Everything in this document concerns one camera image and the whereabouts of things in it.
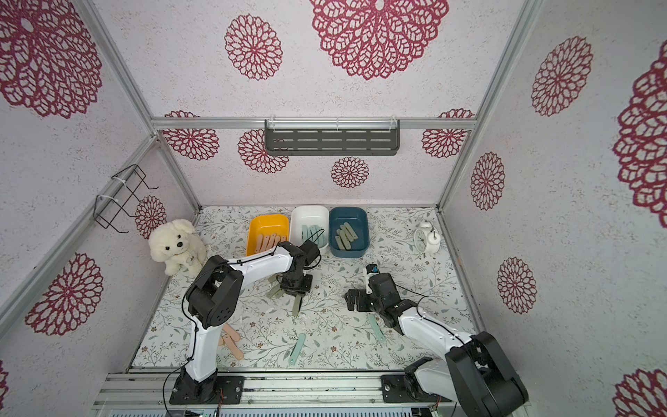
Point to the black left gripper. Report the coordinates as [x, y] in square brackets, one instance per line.
[293, 292]

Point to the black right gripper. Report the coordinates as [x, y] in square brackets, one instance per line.
[362, 299]

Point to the olive green folding knife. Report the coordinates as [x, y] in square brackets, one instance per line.
[344, 241]
[297, 305]
[346, 234]
[275, 292]
[352, 236]
[340, 244]

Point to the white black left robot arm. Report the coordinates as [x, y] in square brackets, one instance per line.
[213, 296]

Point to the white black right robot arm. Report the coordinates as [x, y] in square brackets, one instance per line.
[472, 371]

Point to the yellow plastic storage box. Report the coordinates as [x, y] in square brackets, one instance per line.
[266, 225]

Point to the white plastic storage box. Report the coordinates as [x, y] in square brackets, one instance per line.
[309, 215]

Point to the teal plastic storage box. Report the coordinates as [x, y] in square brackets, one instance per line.
[358, 219]

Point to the white twin-bell alarm clock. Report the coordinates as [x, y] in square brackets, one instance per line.
[426, 238]

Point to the white plush dog toy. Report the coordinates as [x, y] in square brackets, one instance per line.
[178, 246]

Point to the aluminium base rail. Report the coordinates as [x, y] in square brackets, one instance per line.
[265, 389]

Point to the grey wall shelf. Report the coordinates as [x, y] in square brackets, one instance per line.
[332, 138]

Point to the black wire wall rack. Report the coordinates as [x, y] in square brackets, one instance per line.
[124, 187]

